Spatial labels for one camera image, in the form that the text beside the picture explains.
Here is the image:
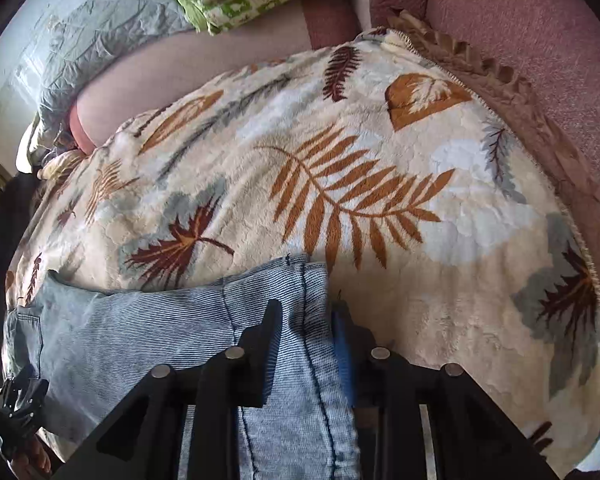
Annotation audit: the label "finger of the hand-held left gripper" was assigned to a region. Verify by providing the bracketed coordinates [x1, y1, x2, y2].
[0, 366, 50, 436]

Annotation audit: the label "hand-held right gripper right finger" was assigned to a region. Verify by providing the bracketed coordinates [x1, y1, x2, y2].
[330, 301, 556, 480]

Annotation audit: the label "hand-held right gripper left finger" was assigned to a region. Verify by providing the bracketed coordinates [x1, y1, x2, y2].
[50, 300, 284, 480]

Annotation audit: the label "blue striped denim pants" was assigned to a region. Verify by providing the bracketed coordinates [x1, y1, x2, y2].
[2, 255, 361, 480]

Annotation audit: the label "person's left hand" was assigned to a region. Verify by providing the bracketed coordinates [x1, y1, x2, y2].
[15, 437, 54, 478]

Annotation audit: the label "dark cloth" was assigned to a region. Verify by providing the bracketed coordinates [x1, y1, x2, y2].
[0, 175, 46, 386]

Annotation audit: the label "leaf print fleece blanket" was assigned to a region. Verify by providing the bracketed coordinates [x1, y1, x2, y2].
[5, 27, 600, 480]

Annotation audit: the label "grey quilted blanket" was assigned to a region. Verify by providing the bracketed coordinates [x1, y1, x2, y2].
[27, 0, 201, 156]

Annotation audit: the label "pink sofa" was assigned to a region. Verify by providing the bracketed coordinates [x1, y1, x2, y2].
[70, 0, 600, 201]

